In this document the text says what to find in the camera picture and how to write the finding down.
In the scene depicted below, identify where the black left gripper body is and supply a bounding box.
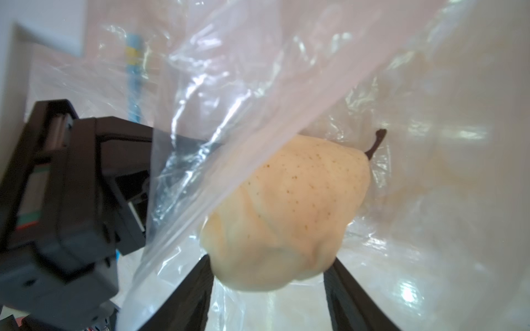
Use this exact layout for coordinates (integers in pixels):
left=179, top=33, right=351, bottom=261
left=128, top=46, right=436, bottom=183
left=1, top=99, right=153, bottom=330

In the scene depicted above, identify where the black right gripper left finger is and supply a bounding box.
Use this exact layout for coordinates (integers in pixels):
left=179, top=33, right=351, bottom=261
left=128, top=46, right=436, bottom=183
left=140, top=255, right=214, bottom=331

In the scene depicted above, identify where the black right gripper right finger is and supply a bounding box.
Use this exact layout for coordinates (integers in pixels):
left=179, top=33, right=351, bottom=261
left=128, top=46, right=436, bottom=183
left=324, top=259, right=400, bottom=331

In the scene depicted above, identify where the clear blue zip-top bag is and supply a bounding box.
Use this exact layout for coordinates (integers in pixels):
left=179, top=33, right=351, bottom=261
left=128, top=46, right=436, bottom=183
left=24, top=23, right=171, bottom=126

